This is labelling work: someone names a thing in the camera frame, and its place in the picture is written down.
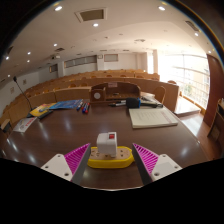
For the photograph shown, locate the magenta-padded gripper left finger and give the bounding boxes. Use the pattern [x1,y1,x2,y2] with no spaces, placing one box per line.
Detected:
[40,142,92,186]

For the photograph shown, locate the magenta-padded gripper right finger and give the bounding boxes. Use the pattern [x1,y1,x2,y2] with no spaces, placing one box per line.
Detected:
[131,142,183,186]

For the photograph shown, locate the white notebook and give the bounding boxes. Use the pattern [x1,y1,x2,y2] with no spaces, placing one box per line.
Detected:
[128,107,179,130]

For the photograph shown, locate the white and red leaflet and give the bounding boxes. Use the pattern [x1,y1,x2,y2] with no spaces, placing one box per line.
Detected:
[12,116,38,134]

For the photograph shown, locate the wooden desk organizer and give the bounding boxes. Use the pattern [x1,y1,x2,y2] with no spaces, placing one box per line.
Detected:
[89,81,142,105]

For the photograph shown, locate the wooden auditorium desk rows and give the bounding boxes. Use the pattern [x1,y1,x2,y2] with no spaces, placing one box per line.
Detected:
[0,68,181,126]

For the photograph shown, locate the wooden chair with yellow seat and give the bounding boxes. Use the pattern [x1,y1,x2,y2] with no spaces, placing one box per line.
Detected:
[153,85,167,105]

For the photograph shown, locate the yellow booklet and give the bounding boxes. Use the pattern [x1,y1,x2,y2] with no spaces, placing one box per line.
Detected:
[29,102,58,118]

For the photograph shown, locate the black handheld microphone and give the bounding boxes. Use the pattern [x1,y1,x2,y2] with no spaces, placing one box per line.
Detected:
[125,97,164,109]

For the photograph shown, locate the ceiling projector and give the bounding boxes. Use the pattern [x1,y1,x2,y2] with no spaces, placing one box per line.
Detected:
[49,53,62,62]

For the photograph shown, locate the blue booklet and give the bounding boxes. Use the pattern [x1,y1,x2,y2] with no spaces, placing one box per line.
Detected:
[49,99,84,111]

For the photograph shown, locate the wooden shelf unit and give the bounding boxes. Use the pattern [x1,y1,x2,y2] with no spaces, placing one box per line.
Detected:
[206,98,224,148]

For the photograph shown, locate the group of auditorium chairs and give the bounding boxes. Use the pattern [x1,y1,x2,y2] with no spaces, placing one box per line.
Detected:
[23,71,178,98]

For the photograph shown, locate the black remote control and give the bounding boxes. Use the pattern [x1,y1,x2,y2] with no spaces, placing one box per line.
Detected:
[38,109,54,121]

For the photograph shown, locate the group of ceiling lights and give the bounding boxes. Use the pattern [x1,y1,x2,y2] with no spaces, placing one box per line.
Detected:
[3,3,218,63]

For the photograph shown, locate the blue marker pen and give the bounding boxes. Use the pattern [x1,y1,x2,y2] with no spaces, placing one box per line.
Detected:
[75,100,84,112]

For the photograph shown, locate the slatted ceiling air vent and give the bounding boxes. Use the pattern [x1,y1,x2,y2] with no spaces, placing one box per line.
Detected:
[184,19,201,33]

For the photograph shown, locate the black gooseneck microphone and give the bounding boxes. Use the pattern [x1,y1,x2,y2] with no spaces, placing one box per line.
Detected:
[12,76,34,113]

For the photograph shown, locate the square ceiling air vent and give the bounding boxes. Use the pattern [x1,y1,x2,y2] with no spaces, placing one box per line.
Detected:
[74,7,108,24]

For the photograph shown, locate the raised wooden platform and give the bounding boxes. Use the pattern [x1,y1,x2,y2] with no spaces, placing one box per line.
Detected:
[173,95,202,118]

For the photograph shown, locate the white charger with red switch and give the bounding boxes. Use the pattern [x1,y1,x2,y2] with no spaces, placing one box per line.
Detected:
[96,131,118,158]

